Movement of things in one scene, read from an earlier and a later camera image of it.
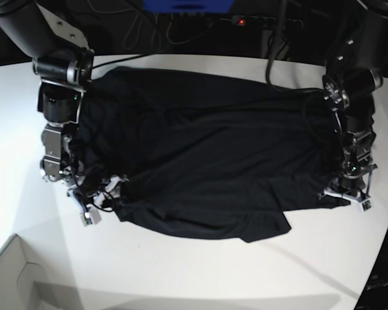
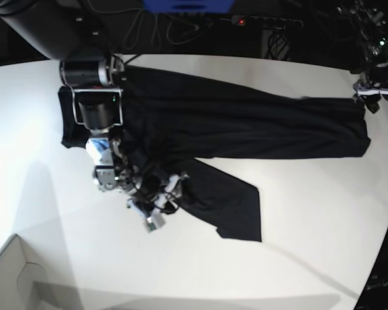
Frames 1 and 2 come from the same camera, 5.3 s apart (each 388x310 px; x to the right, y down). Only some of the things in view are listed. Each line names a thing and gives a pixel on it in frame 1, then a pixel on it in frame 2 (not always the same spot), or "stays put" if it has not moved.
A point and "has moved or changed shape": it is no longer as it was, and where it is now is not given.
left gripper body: x=102 y=197 -> x=160 y=199
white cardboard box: x=15 y=283 stays put
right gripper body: x=354 y=185 -> x=372 y=92
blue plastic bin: x=189 y=6 stays put
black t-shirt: x=208 y=155 has moved or changed shape
